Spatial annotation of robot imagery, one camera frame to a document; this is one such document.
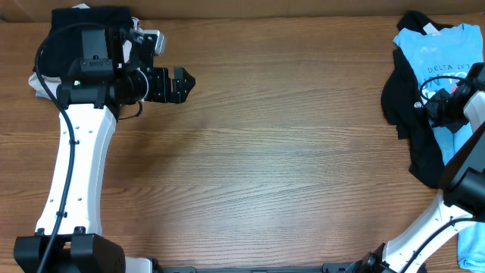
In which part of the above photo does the light blue printed t-shirt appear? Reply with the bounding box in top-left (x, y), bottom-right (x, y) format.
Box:
top-left (393, 24), bottom-right (484, 272)

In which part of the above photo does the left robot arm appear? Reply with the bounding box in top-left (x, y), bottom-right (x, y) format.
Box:
top-left (14, 23), bottom-right (196, 272)

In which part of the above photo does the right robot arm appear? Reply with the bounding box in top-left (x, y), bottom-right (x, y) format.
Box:
top-left (344, 63), bottom-right (484, 272)

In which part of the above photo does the black t-shirt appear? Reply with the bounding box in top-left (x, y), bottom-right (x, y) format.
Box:
top-left (380, 11), bottom-right (454, 190)

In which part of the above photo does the folded black garment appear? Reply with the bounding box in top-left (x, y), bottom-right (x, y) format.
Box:
top-left (39, 6), bottom-right (133, 77)

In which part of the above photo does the folded beige garment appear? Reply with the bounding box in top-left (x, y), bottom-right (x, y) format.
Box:
top-left (28, 3), bottom-right (145, 100)

